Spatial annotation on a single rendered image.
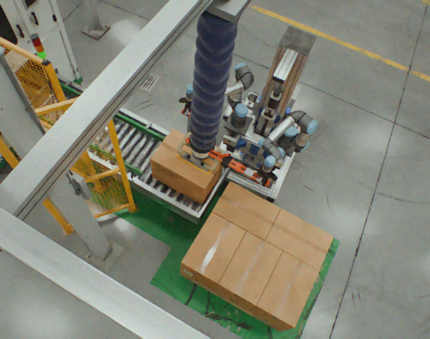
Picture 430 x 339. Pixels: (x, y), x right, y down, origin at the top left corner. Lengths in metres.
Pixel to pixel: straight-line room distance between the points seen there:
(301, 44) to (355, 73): 3.06
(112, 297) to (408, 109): 5.55
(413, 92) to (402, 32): 1.26
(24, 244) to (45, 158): 0.36
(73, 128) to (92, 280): 0.57
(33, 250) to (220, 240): 2.88
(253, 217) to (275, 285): 0.70
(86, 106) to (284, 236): 2.88
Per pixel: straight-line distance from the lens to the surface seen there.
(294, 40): 3.17
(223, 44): 2.20
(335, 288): 4.52
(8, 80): 1.83
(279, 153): 3.00
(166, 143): 3.70
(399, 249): 5.00
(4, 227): 1.06
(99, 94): 1.39
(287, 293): 3.76
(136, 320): 0.92
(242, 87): 3.26
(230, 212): 3.86
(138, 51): 1.51
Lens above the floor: 4.13
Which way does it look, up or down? 63 degrees down
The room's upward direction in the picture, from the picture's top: 9 degrees clockwise
